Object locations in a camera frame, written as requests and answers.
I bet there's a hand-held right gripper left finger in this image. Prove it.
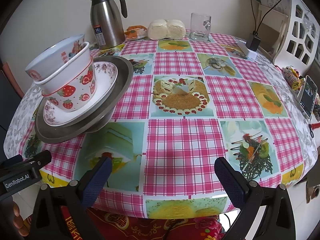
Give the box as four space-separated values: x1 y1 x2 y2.
29 156 112 240

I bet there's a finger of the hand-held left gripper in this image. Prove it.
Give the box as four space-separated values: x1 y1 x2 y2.
0 150 52 178

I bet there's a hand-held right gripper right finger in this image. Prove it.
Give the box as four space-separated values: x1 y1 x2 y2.
214 157 297 240

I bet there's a strawberry print bowl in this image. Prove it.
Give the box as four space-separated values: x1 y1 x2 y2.
40 59 97 112

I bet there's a large steel plate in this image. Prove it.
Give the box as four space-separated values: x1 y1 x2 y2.
34 56 134 144

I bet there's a floral rimmed plate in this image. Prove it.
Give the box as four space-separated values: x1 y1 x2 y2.
43 63 118 127

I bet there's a white bowl with red print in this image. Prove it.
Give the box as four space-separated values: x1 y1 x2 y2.
24 33 86 80

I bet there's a person's left hand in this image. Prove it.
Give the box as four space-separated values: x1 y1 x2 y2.
12 202 30 237

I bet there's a pink checked tablecloth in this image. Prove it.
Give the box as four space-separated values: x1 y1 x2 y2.
19 31 307 220

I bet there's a red floral blanket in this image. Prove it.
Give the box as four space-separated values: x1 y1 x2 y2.
57 205 225 240

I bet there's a smartphone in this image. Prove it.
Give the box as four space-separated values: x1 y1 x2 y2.
299 75 318 119

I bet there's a yellow snack packet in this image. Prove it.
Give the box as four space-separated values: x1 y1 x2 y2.
282 66 307 90

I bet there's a white power adapter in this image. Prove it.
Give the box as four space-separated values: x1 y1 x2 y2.
236 40 257 60

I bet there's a black charger plug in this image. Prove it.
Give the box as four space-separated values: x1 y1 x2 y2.
246 31 262 53

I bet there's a stainless steel thermos jug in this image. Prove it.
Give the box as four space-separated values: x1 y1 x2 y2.
90 0 128 50

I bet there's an orange snack packet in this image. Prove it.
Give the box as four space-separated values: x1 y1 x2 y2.
124 25 148 40

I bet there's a clear glass mug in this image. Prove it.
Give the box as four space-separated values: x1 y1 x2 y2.
189 12 212 42

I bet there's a bag of steamed buns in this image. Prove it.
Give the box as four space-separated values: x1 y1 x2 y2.
147 19 187 40

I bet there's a white plastic chair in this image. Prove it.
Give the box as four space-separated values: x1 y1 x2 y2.
257 0 320 67

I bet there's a black charger cable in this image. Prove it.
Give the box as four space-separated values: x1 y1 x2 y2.
251 0 285 34

